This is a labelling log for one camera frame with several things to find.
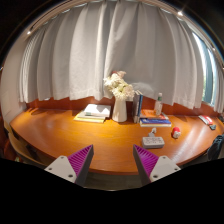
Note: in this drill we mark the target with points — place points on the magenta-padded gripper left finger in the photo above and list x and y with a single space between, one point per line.
61 166

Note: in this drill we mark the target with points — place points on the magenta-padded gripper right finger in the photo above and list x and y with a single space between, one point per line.
163 166

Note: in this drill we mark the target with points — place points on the red and white charger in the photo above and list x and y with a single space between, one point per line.
176 132

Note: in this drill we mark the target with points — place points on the white power strip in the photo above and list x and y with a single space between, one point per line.
153 142

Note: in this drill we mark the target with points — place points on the white power strip plug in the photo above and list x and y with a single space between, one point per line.
152 132

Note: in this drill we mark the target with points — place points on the flat blue book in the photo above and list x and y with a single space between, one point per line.
155 122

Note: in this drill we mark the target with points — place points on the wooden chair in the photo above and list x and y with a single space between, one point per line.
20 146

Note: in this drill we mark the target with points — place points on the orange book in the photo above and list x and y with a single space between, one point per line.
150 115

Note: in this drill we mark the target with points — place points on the yellow book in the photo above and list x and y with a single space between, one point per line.
86 119

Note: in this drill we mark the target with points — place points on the dark jacket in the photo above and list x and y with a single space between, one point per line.
216 148

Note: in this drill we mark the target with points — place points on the clear bottle with green cap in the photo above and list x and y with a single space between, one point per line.
158 106

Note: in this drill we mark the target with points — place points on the red and white booklet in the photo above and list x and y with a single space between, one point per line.
205 119

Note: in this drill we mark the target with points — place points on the small dark object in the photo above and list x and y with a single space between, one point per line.
213 127

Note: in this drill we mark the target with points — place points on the upright dark blue book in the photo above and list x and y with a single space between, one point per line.
137 108

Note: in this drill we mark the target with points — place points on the white book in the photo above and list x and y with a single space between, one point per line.
97 110

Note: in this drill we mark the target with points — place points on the white and pink flower bouquet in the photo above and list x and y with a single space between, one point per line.
118 86

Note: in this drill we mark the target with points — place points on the window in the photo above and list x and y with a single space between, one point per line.
207 70

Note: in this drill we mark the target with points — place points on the white pleated curtain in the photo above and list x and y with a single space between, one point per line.
100 50

